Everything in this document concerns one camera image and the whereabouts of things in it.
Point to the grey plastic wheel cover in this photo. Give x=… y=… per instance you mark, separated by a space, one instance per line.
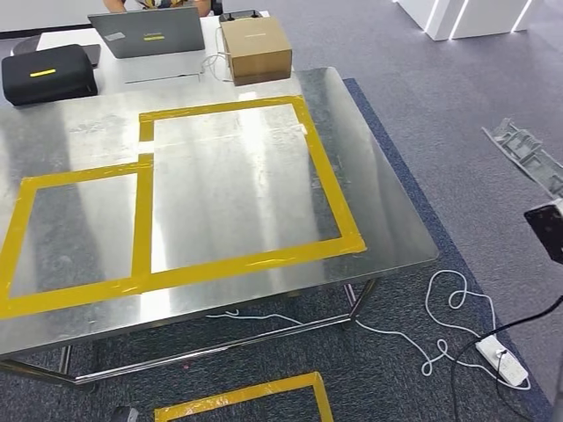
x=527 y=154

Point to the stainless steel workbench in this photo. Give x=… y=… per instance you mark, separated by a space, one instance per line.
x=387 y=204

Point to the cardboard box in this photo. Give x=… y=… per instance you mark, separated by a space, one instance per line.
x=257 y=49

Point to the yellow floor tape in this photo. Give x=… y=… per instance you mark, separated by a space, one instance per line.
x=246 y=393

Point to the black device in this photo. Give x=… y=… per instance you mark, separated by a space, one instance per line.
x=239 y=14

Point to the grey laptop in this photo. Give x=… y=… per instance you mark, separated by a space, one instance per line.
x=149 y=32

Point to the white desk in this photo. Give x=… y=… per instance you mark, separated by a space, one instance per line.
x=110 y=73

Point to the person at laptop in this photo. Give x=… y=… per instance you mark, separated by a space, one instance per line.
x=114 y=4

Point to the white floor plinth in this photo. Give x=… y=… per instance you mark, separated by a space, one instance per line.
x=479 y=20

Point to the white power strip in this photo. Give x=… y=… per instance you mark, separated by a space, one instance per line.
x=501 y=361

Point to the black zip case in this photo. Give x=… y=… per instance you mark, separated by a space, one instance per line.
x=48 y=76

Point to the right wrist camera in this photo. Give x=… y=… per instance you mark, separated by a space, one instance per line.
x=547 y=230

